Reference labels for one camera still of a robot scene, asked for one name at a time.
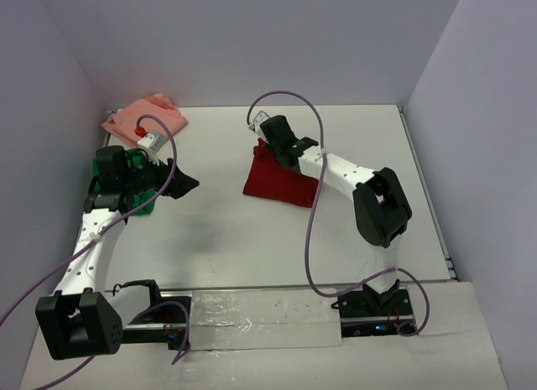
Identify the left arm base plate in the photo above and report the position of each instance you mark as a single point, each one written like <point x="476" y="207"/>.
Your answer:
<point x="166" y="325"/>

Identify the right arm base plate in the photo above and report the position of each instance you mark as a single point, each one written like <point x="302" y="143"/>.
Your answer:
<point x="362" y="314"/>

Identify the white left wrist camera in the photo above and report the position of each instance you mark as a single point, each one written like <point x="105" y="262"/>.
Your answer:
<point x="151" y="143"/>

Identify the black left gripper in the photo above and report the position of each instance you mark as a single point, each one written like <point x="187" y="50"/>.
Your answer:
<point x="181" y="184"/>

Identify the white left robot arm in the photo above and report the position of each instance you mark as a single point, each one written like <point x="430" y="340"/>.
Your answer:
<point x="77" y="320"/>

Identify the green t-shirt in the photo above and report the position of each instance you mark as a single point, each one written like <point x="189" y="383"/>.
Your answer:
<point x="142" y="205"/>

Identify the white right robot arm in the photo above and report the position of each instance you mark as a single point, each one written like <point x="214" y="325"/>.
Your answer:
<point x="381" y="209"/>

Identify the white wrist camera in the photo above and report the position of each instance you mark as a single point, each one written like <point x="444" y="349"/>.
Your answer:
<point x="255" y="124"/>
<point x="151" y="143"/>

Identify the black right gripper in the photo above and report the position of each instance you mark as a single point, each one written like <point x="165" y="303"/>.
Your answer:
<point x="270" y="146"/>

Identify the red t-shirt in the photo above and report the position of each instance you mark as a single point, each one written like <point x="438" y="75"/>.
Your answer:
<point x="269" y="180"/>

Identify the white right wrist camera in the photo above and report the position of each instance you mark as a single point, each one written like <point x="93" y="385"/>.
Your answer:
<point x="255" y="124"/>

